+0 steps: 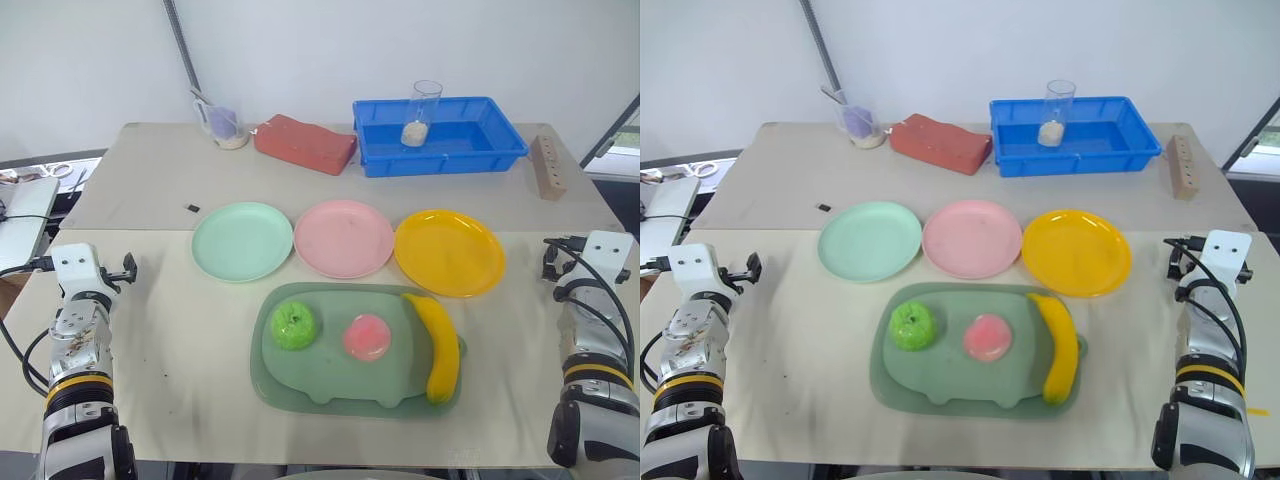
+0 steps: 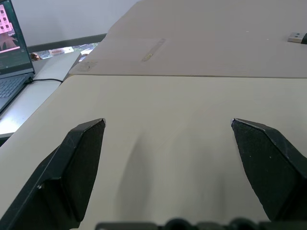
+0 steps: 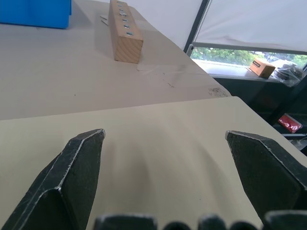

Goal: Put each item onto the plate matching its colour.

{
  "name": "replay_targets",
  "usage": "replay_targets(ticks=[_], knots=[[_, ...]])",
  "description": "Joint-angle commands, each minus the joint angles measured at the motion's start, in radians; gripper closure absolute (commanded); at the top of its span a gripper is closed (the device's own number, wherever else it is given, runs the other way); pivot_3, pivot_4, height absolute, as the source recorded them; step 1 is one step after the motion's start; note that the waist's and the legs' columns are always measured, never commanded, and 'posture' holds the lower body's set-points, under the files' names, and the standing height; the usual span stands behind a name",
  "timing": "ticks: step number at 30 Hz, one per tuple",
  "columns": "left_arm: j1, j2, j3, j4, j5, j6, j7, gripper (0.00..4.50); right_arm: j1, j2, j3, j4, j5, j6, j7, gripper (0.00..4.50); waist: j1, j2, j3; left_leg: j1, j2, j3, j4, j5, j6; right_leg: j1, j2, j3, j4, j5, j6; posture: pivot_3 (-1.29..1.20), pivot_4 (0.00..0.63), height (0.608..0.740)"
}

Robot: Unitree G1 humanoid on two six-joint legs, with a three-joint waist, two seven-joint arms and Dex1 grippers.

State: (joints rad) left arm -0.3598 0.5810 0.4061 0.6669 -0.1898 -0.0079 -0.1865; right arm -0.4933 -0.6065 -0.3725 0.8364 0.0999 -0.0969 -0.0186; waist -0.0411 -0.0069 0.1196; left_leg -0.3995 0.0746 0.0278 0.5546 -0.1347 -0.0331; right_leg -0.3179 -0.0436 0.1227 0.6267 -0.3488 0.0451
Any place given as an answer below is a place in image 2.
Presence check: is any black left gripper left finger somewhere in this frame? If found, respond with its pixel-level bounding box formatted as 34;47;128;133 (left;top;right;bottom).
0;118;106;230

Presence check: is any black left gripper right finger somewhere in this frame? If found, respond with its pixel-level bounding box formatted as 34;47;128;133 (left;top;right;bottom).
230;117;307;221

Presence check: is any white side table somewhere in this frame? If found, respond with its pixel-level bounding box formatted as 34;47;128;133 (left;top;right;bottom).
0;51;81;139

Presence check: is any dark grey open laptop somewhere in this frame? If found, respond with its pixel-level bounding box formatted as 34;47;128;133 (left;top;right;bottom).
0;0;36;113

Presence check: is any silver and black USB plug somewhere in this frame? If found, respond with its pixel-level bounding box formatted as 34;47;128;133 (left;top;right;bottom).
287;31;307;45

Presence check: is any strip of clear tape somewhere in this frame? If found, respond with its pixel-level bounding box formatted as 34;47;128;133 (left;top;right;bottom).
141;37;166;62

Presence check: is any flat brown cardboard sheet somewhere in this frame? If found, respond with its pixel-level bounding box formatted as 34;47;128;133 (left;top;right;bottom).
68;0;307;79

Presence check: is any thin black laptop cable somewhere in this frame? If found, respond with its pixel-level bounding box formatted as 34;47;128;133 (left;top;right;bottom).
28;77;64;83

